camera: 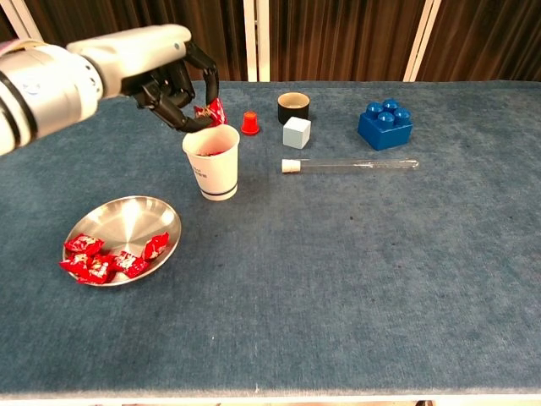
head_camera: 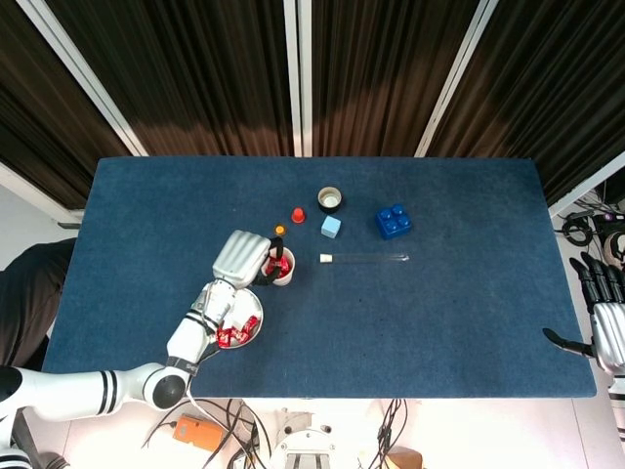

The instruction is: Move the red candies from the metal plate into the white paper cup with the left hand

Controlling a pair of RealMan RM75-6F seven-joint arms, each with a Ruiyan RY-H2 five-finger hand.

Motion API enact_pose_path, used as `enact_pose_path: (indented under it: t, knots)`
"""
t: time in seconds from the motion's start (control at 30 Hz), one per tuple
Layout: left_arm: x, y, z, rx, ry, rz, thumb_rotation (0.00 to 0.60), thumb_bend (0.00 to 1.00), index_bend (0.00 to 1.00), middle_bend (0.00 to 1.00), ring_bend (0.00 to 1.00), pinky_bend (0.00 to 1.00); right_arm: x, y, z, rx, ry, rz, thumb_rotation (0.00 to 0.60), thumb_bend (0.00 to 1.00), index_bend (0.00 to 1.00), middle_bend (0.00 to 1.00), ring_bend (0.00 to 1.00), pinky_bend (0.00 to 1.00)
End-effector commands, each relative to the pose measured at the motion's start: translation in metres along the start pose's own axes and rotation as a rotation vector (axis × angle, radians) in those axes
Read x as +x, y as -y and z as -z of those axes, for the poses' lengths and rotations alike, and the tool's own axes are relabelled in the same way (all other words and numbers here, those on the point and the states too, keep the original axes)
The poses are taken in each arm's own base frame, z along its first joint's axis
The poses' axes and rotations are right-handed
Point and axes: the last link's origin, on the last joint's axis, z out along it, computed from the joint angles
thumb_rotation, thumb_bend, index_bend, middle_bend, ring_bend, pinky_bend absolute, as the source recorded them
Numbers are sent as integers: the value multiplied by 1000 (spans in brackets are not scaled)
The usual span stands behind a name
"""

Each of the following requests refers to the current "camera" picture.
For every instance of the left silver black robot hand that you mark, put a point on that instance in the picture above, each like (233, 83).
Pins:
(135, 55)

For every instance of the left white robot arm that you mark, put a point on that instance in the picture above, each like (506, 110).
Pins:
(46, 93)

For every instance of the white paper cup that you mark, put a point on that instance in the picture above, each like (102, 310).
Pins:
(217, 173)

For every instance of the round steel plate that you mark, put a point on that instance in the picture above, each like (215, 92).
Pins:
(131, 220)

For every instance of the small red cap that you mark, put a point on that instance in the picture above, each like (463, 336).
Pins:
(249, 124)

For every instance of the black roll beige inside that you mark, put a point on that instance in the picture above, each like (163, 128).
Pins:
(291, 114)

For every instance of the light blue cube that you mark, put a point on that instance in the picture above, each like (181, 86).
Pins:
(296, 133)

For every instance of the glass test tube white stopper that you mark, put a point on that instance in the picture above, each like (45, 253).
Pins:
(351, 166)

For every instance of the blue building block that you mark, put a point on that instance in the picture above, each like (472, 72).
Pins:
(384, 131)

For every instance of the blue felt table cover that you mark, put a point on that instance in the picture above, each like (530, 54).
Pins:
(338, 275)

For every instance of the white frame post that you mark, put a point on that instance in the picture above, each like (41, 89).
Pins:
(26, 21)
(420, 42)
(250, 42)
(263, 42)

